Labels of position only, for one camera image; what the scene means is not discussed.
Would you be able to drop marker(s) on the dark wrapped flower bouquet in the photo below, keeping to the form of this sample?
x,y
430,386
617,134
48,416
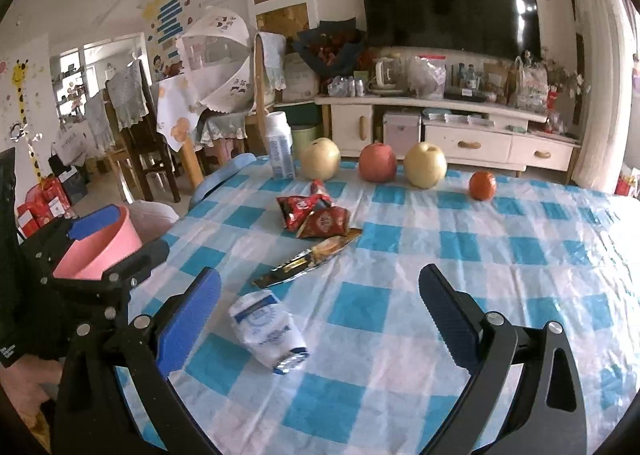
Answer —
x,y
330,47

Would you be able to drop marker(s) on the white plastic bag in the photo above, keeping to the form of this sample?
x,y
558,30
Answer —
x,y
155,219

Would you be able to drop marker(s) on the black television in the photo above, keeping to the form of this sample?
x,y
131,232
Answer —
x,y
450,7

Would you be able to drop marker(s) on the dark wooden dining chair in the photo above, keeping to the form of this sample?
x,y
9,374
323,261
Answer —
x,y
145,150

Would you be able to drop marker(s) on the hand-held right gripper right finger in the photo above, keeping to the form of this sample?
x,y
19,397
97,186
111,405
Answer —
x,y
450,322

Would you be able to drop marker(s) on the red snack packet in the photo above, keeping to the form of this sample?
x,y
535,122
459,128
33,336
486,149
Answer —
x,y
295,209

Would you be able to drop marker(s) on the red gift boxes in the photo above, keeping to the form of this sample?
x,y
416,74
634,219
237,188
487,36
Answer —
x,y
42,207

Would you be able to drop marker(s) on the large yellow pear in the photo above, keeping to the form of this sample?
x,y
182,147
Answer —
x,y
425,165

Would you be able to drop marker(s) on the pink plastic bin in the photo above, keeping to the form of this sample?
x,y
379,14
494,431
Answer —
x,y
105,245

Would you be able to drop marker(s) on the giraffe wall sticker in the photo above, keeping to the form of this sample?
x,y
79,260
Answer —
x,y
21,105

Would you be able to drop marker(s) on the small yellow pear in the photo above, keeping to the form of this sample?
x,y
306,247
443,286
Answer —
x,y
320,159

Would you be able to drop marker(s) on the white electric kettle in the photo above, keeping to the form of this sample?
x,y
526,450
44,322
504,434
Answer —
x,y
387,75

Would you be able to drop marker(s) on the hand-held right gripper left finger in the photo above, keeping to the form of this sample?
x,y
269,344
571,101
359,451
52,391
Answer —
x,y
187,320

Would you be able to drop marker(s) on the gold foil wrapper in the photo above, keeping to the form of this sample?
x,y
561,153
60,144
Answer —
x,y
300,265

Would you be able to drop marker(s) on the green bucket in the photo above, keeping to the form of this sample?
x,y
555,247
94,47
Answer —
x,y
304,130

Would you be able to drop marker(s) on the white milk bottle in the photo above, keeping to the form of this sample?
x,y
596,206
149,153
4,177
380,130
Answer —
x,y
280,147

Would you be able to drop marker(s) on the orange tangerine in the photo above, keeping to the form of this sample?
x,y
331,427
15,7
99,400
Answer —
x,y
482,186

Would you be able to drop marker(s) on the wooden chair with cloth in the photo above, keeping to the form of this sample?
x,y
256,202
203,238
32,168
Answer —
x,y
260,100

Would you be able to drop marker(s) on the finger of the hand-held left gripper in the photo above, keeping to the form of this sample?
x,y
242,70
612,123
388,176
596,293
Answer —
x,y
92,224
145,257

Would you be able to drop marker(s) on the blue checked tablecloth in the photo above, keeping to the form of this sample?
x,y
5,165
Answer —
x,y
450,255

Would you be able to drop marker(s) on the white tv cabinet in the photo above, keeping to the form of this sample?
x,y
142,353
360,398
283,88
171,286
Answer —
x,y
470,142

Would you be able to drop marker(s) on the person's left hand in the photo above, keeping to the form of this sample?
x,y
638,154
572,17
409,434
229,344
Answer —
x,y
25,380

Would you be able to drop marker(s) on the white storage box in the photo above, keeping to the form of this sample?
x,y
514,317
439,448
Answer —
x,y
401,134

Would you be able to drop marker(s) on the red apple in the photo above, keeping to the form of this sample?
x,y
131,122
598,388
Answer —
x,y
378,163

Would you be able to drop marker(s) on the white curtain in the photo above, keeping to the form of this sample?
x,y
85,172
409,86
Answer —
x,y
595,75

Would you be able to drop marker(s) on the clear plastic bag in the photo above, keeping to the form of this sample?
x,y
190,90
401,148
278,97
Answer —
x,y
426,77

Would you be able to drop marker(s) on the white blue packet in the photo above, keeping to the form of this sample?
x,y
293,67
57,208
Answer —
x,y
265,330

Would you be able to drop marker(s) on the shiny red wrapper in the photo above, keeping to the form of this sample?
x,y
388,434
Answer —
x,y
325,224

